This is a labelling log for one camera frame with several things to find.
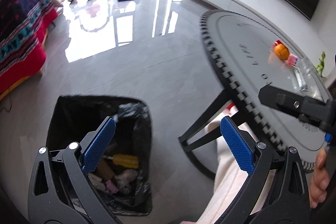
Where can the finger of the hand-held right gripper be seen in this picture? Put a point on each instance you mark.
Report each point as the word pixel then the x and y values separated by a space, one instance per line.
pixel 283 102

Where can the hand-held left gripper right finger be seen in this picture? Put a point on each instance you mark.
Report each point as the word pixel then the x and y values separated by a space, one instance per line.
pixel 236 145

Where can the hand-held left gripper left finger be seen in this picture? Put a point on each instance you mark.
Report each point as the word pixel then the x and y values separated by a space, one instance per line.
pixel 98 145

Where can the brown cardboard piece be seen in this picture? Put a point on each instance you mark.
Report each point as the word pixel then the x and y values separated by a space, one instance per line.
pixel 106 170

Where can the yellow corn toy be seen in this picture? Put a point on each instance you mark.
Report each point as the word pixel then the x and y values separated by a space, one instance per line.
pixel 124 161

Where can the small clear plastic bag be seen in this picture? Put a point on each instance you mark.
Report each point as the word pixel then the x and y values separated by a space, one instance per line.
pixel 95 180

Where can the small pink toy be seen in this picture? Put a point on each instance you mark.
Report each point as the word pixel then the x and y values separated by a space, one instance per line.
pixel 111 186

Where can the large clear plastic bag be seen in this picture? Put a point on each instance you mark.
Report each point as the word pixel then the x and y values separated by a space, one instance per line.
pixel 126 178

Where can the trash bin with black bag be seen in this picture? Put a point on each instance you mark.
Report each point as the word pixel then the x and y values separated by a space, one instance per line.
pixel 68 113

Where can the person's right hand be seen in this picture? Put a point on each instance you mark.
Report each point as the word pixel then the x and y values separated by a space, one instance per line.
pixel 319 182

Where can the person's leg in white pants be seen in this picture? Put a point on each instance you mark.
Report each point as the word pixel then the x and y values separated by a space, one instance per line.
pixel 228 184

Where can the orange toy fruit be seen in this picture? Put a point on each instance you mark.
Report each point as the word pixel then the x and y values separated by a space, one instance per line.
pixel 281 52

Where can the green toy dinosaur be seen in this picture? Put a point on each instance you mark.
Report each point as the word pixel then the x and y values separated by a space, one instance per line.
pixel 320 65

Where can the red toy slice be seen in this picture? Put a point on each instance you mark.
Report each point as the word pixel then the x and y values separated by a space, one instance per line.
pixel 277 43

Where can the round white table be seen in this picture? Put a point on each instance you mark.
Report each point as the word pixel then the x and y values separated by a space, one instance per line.
pixel 249 37

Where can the printed blanket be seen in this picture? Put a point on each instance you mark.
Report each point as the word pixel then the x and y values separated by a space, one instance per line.
pixel 21 29

